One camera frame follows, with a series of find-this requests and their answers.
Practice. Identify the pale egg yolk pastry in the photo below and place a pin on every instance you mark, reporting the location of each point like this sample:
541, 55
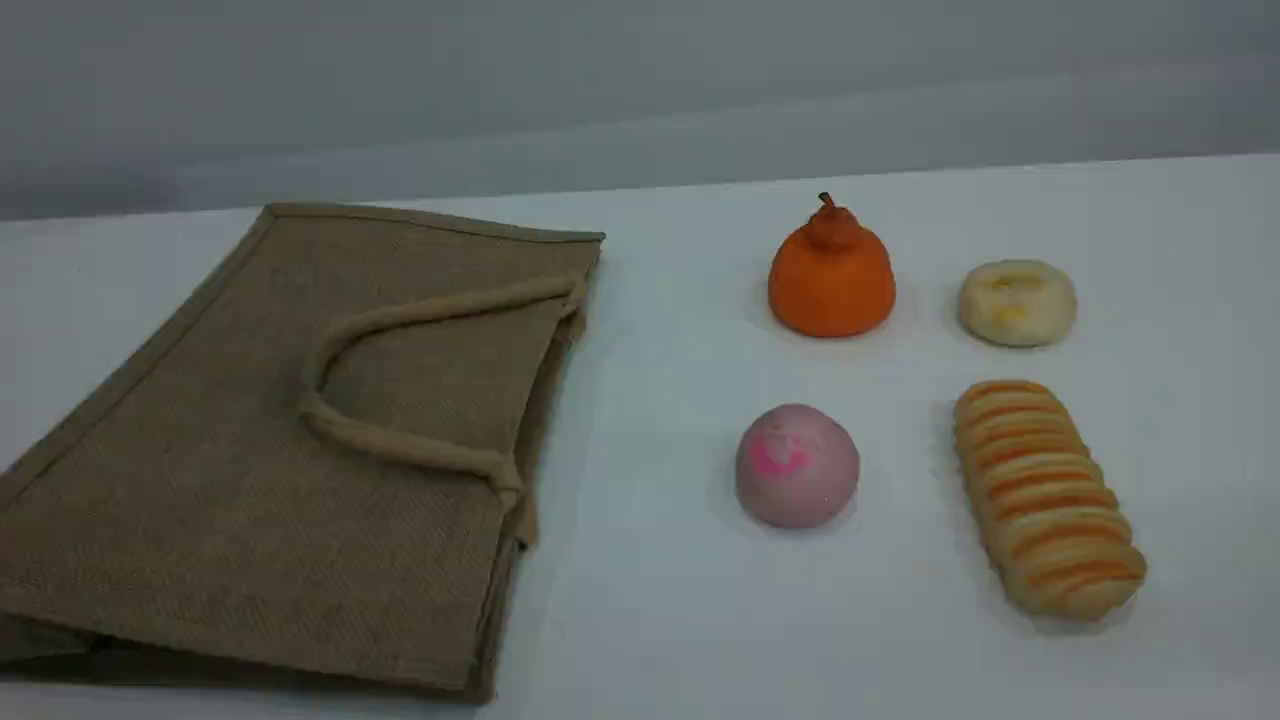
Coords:
1017, 305

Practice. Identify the brown jute tote bag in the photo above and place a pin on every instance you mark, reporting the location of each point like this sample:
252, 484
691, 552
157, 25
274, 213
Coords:
250, 450

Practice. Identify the orange pear-shaped pastry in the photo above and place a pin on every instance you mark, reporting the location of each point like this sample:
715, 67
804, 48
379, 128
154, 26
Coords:
830, 285

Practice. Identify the pink round bun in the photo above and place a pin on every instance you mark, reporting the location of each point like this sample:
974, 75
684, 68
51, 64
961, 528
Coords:
797, 468

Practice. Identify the long orange-striped bread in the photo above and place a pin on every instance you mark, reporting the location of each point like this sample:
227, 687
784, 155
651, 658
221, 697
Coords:
1045, 500

